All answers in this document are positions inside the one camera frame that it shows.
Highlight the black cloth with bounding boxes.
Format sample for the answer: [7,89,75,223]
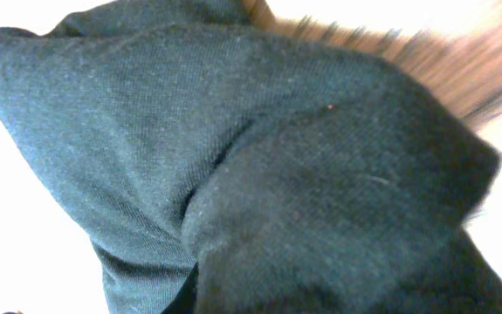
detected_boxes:
[0,1,502,314]

